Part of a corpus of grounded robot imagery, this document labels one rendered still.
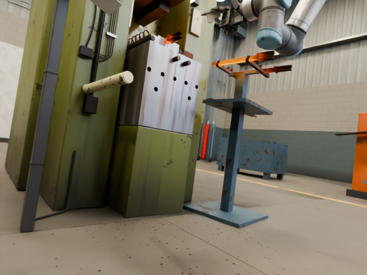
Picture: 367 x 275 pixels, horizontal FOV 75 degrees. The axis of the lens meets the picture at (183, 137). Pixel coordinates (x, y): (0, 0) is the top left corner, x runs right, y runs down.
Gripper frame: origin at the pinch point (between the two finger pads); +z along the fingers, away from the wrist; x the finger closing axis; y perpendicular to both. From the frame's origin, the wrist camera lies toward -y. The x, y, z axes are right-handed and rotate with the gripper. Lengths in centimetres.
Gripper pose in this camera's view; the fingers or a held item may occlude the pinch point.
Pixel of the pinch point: (212, 21)
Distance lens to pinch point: 126.4
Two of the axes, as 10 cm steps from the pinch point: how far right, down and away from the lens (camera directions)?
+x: 7.5, 1.3, 6.5
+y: -1.3, 9.9, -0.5
